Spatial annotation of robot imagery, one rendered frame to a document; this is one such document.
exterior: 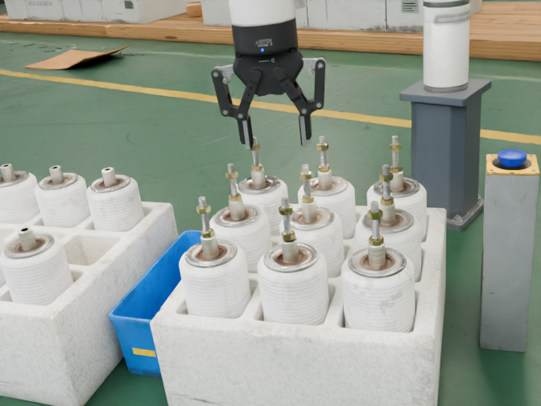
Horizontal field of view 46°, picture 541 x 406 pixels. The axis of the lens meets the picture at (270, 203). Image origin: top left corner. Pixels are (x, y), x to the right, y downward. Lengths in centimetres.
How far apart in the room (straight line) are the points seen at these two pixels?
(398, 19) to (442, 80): 176
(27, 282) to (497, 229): 71
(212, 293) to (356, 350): 21
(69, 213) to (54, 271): 25
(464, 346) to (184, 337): 47
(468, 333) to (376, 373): 33
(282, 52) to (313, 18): 261
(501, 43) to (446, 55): 151
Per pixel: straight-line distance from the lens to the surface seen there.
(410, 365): 85
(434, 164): 143
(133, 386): 112
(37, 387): 113
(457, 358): 110
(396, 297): 84
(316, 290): 87
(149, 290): 118
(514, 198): 98
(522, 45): 284
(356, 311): 86
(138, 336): 108
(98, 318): 110
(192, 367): 95
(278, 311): 88
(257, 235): 99
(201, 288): 90
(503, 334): 111
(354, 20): 324
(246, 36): 74
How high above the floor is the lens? 70
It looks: 25 degrees down
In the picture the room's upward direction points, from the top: 7 degrees counter-clockwise
